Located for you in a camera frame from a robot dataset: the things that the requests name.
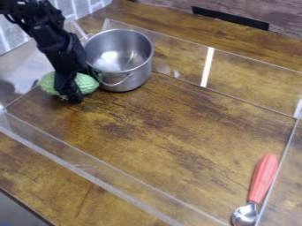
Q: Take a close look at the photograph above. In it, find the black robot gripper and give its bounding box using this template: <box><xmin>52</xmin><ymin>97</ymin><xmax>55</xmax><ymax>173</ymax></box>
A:
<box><xmin>38</xmin><ymin>33</ymin><xmax>86</xmax><ymax>103</ymax></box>

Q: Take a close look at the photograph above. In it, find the green bumpy gourd toy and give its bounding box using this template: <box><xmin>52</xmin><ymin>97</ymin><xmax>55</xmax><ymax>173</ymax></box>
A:
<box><xmin>38</xmin><ymin>72</ymin><xmax>99</xmax><ymax>96</ymax></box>

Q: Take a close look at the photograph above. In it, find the silver metal pot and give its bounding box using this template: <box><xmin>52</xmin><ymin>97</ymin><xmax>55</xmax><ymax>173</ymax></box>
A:
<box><xmin>84</xmin><ymin>28</ymin><xmax>154</xmax><ymax>93</ymax></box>

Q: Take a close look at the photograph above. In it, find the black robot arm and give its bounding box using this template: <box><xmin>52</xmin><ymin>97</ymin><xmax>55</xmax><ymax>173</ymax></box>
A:
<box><xmin>0</xmin><ymin>0</ymin><xmax>87</xmax><ymax>103</ymax></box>

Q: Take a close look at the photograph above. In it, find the clear acrylic tray barrier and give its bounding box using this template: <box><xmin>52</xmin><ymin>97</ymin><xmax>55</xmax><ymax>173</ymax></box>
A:
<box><xmin>0</xmin><ymin>29</ymin><xmax>302</xmax><ymax>226</ymax></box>

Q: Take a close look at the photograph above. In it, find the black wall slot strip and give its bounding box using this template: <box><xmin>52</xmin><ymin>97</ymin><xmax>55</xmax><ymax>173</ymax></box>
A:
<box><xmin>191</xmin><ymin>6</ymin><xmax>270</xmax><ymax>31</ymax></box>

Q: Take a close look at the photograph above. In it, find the red handled metal spoon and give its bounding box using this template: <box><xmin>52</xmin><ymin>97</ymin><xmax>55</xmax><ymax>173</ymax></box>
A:
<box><xmin>231</xmin><ymin>154</ymin><xmax>278</xmax><ymax>226</ymax></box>

